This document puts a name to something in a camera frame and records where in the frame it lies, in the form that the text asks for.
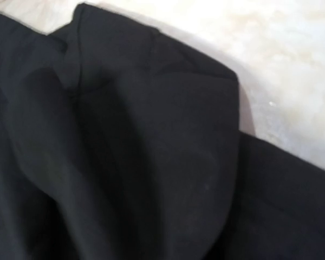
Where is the black long sleeve shirt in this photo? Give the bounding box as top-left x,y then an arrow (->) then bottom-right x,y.
0,4 -> 325,259

